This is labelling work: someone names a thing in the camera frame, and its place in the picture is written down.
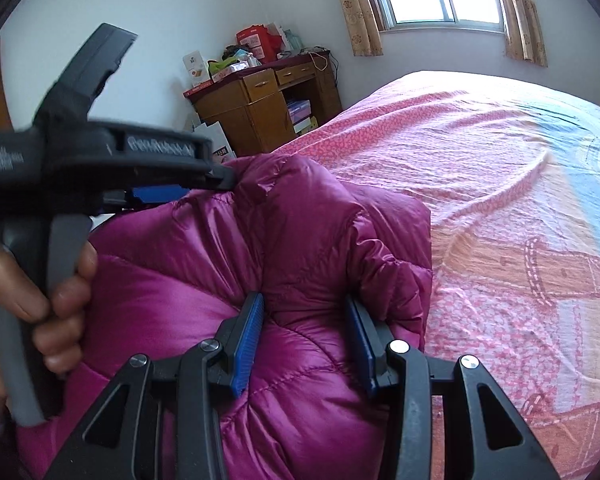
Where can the beige patterned curtain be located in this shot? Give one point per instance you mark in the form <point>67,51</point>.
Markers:
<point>357,10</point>
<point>522,15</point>

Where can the yellow box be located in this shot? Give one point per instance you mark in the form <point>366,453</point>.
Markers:
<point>305,126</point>

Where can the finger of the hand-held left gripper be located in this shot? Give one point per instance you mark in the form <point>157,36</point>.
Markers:
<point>160,194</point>
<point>220,177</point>

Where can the pink patterned box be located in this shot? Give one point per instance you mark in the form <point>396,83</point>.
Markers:
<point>235,72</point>

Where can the white carton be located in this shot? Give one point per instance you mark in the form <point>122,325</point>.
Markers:
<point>196,67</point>

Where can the person's left hand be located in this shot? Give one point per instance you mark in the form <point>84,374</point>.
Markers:
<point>67,305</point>

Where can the wooden desk with drawers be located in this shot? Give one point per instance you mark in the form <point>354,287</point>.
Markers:
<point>230,115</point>

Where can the white paper bag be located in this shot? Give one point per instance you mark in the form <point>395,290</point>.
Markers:
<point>215,137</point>

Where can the red gift box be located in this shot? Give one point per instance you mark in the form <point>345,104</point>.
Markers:
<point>257,40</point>

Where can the pink patterned bedspread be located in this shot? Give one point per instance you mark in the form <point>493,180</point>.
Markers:
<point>480,160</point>

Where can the teal bottles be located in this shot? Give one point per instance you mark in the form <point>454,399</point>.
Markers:
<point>291,41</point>

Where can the green bag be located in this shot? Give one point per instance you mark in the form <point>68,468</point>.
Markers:
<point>220,66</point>

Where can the purple down jacket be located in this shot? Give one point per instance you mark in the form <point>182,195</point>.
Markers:
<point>305,240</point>

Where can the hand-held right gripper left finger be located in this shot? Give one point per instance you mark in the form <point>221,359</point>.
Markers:
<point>247,345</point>

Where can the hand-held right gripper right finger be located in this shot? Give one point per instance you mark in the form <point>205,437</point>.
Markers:
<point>360,345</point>

